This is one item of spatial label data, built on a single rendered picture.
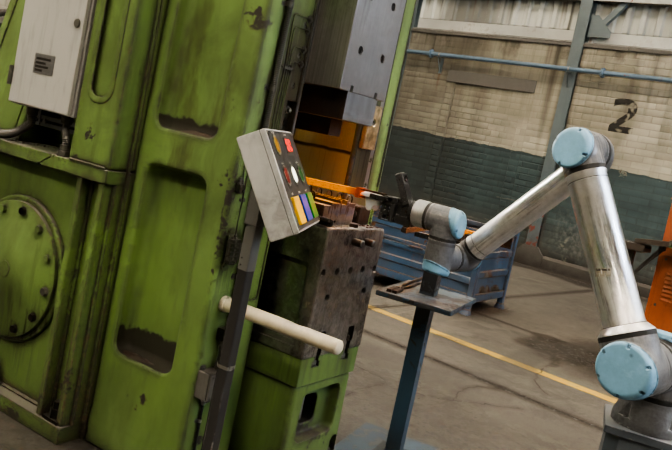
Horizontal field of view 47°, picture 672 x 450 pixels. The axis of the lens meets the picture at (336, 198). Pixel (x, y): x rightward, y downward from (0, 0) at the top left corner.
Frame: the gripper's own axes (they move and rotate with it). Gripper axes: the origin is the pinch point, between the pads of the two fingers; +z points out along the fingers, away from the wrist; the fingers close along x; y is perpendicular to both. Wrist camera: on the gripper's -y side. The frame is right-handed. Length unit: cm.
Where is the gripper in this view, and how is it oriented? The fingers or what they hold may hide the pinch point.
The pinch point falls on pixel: (365, 192)
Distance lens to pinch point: 262.7
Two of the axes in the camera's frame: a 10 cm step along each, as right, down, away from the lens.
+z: -8.2, -2.3, 5.3
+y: -2.2, 9.7, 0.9
